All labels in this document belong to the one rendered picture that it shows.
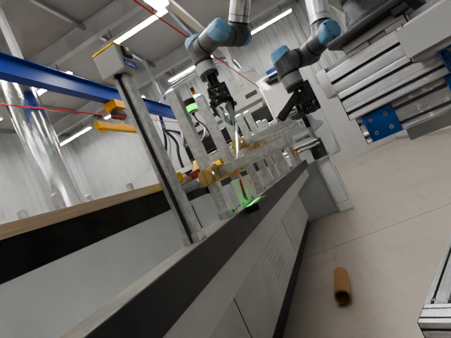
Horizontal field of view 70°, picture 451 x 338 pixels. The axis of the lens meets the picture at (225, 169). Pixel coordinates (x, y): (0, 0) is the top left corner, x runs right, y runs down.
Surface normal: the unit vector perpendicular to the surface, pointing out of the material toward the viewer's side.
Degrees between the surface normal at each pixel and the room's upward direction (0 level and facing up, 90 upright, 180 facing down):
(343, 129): 90
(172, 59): 90
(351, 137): 90
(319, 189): 90
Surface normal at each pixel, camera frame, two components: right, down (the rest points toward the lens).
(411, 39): -0.65, 0.26
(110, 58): -0.31, 0.09
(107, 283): 0.85, -0.41
